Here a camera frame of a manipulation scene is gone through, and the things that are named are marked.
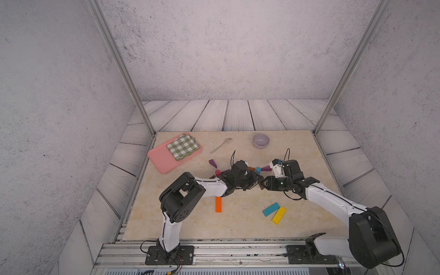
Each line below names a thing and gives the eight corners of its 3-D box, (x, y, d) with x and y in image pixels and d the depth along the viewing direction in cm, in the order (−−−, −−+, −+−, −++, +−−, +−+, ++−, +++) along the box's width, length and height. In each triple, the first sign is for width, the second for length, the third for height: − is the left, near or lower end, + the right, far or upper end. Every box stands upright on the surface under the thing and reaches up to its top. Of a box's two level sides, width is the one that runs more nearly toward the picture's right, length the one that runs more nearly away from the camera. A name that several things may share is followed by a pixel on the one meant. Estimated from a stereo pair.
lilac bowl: (253, 150, 113) (253, 145, 110) (251, 138, 120) (252, 133, 116) (269, 150, 113) (271, 145, 110) (267, 138, 120) (268, 133, 116)
